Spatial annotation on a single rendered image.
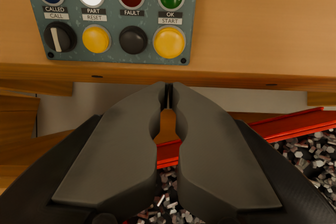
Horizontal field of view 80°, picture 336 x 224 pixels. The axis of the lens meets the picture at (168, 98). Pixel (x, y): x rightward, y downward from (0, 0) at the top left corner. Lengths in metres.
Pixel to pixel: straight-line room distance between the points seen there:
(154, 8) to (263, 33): 0.13
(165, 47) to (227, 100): 1.00
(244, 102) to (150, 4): 1.05
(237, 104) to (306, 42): 0.93
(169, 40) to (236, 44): 0.09
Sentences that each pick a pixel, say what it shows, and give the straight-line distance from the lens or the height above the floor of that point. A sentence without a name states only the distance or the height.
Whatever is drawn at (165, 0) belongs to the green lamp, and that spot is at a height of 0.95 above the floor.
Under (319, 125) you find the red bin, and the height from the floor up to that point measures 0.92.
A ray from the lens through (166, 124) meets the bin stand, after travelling 0.32.
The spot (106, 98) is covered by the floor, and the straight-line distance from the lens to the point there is 1.17.
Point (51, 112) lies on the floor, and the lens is 1.28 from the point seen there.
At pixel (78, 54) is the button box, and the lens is 0.23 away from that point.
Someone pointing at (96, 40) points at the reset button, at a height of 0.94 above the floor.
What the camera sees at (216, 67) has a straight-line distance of 0.23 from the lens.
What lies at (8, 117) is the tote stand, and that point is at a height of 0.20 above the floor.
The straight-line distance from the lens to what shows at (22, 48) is 0.28.
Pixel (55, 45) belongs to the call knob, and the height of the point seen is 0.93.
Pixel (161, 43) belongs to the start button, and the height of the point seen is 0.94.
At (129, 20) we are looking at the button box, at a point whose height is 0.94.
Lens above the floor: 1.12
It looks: 87 degrees down
